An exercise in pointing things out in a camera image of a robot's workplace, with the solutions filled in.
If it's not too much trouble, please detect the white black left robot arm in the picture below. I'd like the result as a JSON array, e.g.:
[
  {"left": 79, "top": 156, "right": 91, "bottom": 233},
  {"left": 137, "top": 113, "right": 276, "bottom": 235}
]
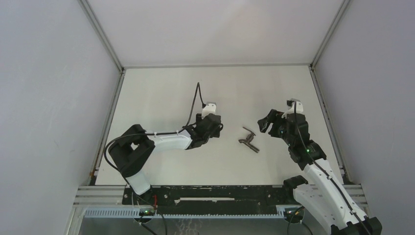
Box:
[{"left": 104, "top": 114, "right": 223, "bottom": 204}]

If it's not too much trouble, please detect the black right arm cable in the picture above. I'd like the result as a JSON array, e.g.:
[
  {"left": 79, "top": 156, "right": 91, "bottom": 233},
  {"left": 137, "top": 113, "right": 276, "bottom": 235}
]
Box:
[{"left": 287, "top": 100, "right": 373, "bottom": 235}]

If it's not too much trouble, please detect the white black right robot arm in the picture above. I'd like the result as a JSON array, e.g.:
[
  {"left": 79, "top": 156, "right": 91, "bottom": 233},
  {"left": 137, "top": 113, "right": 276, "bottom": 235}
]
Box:
[{"left": 257, "top": 109, "right": 382, "bottom": 235}]

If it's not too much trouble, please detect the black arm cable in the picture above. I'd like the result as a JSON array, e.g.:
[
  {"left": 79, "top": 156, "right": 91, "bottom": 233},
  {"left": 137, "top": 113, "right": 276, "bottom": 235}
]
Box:
[
  {"left": 103, "top": 82, "right": 208, "bottom": 235},
  {"left": 287, "top": 100, "right": 373, "bottom": 235}
]

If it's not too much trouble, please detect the white slotted cable duct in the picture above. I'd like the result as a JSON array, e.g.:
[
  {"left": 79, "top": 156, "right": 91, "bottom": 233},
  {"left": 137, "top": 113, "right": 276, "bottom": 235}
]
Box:
[{"left": 84, "top": 207, "right": 293, "bottom": 219}]

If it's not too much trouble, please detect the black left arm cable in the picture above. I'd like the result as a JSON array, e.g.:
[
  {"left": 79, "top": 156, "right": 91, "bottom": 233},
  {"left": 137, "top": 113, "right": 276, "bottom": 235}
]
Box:
[{"left": 103, "top": 82, "right": 208, "bottom": 235}]

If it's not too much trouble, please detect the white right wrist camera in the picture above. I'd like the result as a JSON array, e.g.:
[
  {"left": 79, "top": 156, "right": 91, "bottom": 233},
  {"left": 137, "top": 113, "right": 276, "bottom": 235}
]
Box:
[{"left": 281, "top": 98, "right": 303, "bottom": 118}]

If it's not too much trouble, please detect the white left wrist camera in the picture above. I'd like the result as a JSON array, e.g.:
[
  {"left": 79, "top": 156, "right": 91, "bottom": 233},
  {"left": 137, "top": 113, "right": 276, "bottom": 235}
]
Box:
[{"left": 201, "top": 102, "right": 217, "bottom": 119}]

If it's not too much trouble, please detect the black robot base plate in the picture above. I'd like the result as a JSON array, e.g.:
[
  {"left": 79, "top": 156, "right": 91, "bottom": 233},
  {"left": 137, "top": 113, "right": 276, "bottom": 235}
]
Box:
[{"left": 122, "top": 185, "right": 299, "bottom": 216}]

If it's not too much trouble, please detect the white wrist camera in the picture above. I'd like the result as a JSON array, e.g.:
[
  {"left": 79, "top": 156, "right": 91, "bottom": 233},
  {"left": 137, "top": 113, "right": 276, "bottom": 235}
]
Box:
[
  {"left": 201, "top": 102, "right": 217, "bottom": 119},
  {"left": 281, "top": 98, "right": 303, "bottom": 118}
]

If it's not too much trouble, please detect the metal water faucet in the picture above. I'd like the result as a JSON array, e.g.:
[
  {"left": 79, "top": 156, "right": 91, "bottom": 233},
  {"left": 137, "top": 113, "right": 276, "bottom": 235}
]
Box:
[{"left": 238, "top": 126, "right": 260, "bottom": 153}]

